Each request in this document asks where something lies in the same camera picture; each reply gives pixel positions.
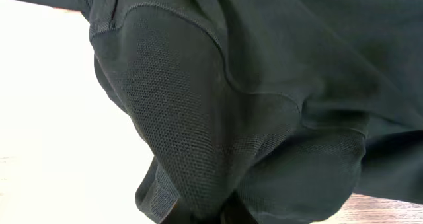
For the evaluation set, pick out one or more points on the black t-shirt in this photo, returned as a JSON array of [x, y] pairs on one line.
[[264, 111]]

